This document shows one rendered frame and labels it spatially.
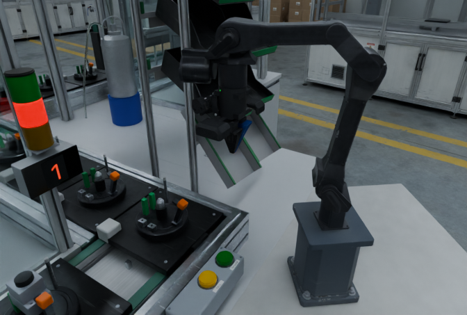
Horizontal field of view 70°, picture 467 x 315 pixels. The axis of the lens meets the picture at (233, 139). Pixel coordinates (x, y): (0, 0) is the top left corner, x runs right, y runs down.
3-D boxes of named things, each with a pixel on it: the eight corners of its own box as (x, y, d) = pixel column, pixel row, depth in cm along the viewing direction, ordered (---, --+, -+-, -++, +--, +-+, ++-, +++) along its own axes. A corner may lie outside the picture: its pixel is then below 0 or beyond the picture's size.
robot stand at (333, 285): (359, 302, 81) (375, 240, 72) (301, 307, 80) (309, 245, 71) (337, 256, 94) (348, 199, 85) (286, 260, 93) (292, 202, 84)
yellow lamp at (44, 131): (59, 142, 69) (53, 121, 67) (36, 153, 66) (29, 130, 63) (45, 137, 72) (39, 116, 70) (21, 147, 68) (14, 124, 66)
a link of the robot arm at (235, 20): (370, 69, 65) (378, 11, 61) (379, 81, 58) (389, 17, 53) (224, 69, 70) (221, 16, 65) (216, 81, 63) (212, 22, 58)
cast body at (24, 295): (55, 302, 63) (45, 275, 60) (32, 320, 60) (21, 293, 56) (29, 282, 67) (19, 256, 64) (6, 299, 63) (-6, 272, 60)
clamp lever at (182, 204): (181, 220, 87) (188, 202, 83) (176, 224, 86) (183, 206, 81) (171, 212, 88) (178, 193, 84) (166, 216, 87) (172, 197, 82)
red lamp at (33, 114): (53, 121, 67) (47, 97, 65) (29, 130, 63) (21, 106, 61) (39, 115, 70) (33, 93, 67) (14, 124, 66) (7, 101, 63)
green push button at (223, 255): (235, 260, 81) (235, 254, 80) (227, 271, 78) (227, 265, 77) (222, 254, 83) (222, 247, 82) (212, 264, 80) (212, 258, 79)
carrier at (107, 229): (224, 218, 95) (223, 181, 89) (167, 277, 77) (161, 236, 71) (160, 192, 106) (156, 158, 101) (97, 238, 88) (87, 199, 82)
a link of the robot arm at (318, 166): (382, 49, 63) (348, 42, 63) (392, 58, 56) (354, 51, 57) (335, 186, 78) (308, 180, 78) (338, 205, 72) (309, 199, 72)
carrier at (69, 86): (81, 89, 197) (77, 68, 192) (42, 101, 179) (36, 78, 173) (56, 82, 209) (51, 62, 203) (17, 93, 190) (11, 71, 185)
